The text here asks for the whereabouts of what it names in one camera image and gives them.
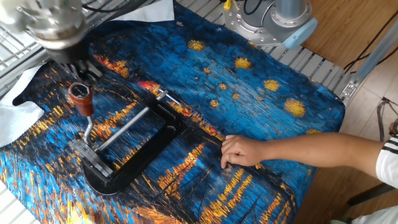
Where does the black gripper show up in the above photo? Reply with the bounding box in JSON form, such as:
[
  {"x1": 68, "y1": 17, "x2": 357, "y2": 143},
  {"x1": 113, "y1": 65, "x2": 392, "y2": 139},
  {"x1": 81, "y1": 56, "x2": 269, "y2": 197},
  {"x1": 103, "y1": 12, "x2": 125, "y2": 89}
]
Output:
[{"x1": 43, "y1": 39, "x2": 104, "y2": 84}]

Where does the lever with red wooden handle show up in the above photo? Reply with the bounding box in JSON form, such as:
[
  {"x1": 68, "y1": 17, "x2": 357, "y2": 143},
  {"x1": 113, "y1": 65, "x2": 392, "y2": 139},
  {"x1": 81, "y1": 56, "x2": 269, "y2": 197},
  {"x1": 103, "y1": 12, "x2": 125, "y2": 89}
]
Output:
[{"x1": 67, "y1": 82, "x2": 95, "y2": 146}]

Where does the black C-clamp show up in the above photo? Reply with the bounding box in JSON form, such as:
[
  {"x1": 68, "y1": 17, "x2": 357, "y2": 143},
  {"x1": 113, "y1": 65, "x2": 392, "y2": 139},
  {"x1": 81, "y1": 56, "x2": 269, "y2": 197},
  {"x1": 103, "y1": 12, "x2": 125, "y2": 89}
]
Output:
[{"x1": 82, "y1": 89, "x2": 187, "y2": 196}]

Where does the person's bare forearm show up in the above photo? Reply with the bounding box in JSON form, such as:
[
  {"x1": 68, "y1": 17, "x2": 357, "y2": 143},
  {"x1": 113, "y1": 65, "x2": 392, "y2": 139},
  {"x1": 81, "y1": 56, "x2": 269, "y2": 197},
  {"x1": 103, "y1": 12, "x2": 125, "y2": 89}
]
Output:
[{"x1": 261, "y1": 132, "x2": 385, "y2": 178}]

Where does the grey metal lever base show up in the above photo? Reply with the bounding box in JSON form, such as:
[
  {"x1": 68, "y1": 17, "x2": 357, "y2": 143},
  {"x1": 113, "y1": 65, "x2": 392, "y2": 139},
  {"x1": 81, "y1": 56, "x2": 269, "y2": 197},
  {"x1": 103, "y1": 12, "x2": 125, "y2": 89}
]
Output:
[{"x1": 68, "y1": 138, "x2": 115, "y2": 178}]

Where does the person's hand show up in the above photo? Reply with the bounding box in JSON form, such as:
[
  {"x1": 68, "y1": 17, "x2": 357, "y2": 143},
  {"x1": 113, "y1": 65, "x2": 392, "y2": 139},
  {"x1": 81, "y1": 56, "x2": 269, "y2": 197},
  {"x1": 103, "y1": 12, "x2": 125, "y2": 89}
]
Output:
[{"x1": 220, "y1": 134, "x2": 265, "y2": 169}]

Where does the white cloth sheet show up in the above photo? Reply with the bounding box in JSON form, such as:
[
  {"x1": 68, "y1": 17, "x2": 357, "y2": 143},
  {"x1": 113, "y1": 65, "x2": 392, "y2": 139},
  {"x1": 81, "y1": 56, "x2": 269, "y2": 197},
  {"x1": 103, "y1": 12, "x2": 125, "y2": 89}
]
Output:
[
  {"x1": 113, "y1": 0, "x2": 175, "y2": 22},
  {"x1": 0, "y1": 65, "x2": 46, "y2": 149}
]

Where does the starry night patterned cloth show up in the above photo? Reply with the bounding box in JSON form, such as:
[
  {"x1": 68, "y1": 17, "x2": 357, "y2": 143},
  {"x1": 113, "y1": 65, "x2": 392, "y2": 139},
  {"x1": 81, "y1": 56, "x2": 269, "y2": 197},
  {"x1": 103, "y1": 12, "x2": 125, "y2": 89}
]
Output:
[{"x1": 0, "y1": 1, "x2": 346, "y2": 224}]

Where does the black chair leg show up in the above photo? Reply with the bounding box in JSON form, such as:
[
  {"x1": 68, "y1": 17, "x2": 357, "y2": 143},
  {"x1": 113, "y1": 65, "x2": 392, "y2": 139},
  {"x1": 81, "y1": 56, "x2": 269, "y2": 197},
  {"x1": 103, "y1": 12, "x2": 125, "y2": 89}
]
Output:
[{"x1": 346, "y1": 183, "x2": 396, "y2": 206}]

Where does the white striped shirt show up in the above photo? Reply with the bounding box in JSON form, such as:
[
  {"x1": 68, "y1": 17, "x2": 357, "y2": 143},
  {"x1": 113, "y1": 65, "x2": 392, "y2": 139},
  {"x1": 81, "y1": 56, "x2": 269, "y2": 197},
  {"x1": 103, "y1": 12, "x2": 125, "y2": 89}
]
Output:
[{"x1": 351, "y1": 133, "x2": 398, "y2": 224}]

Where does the aluminium extrusion rail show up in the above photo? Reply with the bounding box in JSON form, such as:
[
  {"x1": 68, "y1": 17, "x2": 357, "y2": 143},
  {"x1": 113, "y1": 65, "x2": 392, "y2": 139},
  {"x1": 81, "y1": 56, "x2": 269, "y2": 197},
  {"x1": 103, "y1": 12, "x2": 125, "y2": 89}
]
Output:
[{"x1": 0, "y1": 46, "x2": 50, "y2": 94}]

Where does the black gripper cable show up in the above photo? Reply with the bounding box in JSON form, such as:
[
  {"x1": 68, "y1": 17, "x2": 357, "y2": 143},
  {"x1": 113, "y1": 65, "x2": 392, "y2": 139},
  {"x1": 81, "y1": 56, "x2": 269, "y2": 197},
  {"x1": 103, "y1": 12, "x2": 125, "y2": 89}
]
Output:
[{"x1": 81, "y1": 0, "x2": 149, "y2": 14}]

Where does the black floor cable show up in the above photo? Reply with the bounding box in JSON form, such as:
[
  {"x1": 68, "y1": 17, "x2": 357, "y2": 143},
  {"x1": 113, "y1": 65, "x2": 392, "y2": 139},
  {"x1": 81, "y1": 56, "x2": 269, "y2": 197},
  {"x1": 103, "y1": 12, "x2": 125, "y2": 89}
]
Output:
[{"x1": 343, "y1": 11, "x2": 398, "y2": 74}]

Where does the aluminium frame post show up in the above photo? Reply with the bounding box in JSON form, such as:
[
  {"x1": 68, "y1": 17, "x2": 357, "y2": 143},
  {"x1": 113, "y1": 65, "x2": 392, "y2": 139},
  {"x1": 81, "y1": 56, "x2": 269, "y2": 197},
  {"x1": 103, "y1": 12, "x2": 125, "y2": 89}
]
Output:
[{"x1": 340, "y1": 18, "x2": 398, "y2": 106}]

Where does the dark cable bundle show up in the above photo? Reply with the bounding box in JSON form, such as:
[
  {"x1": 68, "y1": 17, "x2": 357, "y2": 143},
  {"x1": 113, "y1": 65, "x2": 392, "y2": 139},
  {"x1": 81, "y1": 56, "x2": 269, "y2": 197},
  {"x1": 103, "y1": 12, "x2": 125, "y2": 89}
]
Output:
[{"x1": 376, "y1": 96, "x2": 398, "y2": 142}]

